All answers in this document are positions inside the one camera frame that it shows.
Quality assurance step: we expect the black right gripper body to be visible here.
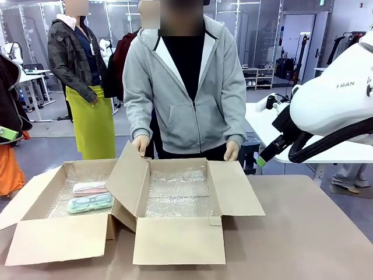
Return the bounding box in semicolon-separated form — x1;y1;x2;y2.
259;134;289;164

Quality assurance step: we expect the pink glasses case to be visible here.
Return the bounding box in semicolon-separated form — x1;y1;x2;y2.
72;181;108;197

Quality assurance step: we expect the person's left forearm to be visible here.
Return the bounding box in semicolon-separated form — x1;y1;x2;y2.
223;96;248;145

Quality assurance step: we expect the person's right forearm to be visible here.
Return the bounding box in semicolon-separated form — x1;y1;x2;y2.
129;96;155;141

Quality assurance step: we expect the green glasses case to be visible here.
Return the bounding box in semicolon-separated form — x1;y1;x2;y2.
67;192;114;215

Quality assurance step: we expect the bubble wrap under glasses cases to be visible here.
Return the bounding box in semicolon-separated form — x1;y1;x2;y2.
46;167;117;219

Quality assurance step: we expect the cardboard box with glasses cases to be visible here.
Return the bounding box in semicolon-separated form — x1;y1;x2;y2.
0;159;123;267

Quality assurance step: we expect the person's left hand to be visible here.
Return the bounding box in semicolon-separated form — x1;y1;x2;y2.
223;141;240;162

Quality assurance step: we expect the person's right hand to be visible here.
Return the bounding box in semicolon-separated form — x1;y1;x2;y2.
131;136;151;158

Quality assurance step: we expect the black stool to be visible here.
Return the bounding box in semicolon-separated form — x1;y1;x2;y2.
239;139;262;176

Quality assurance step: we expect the large white table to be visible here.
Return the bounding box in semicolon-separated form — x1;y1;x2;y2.
244;93;373;183

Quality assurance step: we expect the black and white device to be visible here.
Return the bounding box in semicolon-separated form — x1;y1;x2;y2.
255;93;292;113

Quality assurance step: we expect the white shoe rack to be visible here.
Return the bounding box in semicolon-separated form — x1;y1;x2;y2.
242;66;275;90

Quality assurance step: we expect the person in grey trousers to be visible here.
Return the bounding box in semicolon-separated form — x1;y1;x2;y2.
331;163;371;194

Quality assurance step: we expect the black luggage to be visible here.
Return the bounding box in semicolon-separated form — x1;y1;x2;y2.
275;57;298;81

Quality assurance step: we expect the person in grey hoodie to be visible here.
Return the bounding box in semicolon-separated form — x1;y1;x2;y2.
122;0;248;161

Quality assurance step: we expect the bubble wrap in empty box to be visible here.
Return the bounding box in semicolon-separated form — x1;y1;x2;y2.
144;166;218;219

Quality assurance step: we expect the black stand with red light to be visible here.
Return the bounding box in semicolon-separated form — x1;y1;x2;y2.
295;31;310;82

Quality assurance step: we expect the clothes rack with garments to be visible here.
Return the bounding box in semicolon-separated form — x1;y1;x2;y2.
326;30;368;67

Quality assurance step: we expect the mannequin with maroon jacket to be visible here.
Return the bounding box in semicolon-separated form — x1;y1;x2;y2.
103;27;142;100

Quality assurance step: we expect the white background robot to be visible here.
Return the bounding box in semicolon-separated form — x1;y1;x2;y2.
0;41;24;67
98;37;114;68

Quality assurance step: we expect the white desk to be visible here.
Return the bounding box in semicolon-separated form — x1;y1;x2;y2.
17;69;56;122

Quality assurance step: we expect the light green handheld device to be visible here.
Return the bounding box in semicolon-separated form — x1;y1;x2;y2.
0;127;19;143

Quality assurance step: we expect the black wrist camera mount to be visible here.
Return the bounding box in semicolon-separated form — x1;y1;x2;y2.
272;109;298;138

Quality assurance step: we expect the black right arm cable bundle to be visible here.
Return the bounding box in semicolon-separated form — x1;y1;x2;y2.
287;118;373;164

